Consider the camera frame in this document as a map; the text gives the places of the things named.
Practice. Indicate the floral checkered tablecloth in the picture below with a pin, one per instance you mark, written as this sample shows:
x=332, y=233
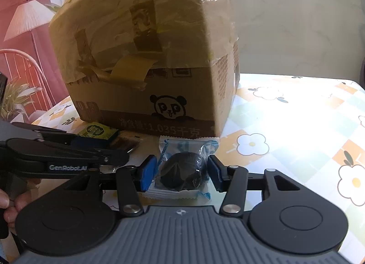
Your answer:
x=299, y=138

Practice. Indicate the brown cardboard box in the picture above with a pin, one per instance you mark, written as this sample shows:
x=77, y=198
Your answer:
x=128, y=104

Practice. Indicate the printed backdrop cloth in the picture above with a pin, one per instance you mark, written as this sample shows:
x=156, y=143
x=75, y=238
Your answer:
x=25, y=24

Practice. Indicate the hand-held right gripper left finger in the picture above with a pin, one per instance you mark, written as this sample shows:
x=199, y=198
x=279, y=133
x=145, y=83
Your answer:
x=149, y=172

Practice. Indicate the clear packet with black ball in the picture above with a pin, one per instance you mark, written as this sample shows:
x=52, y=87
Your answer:
x=182, y=170

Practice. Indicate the person's left hand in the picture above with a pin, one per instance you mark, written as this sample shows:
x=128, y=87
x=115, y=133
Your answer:
x=21, y=204

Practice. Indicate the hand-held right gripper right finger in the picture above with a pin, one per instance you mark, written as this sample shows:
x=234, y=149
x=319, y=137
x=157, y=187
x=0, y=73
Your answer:
x=215, y=172

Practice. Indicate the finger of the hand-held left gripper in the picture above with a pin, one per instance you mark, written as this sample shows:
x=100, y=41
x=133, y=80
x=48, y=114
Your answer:
x=82, y=140
x=114, y=158

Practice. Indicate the square green snack packet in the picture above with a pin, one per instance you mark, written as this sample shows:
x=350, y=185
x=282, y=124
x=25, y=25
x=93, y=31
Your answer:
x=98, y=130

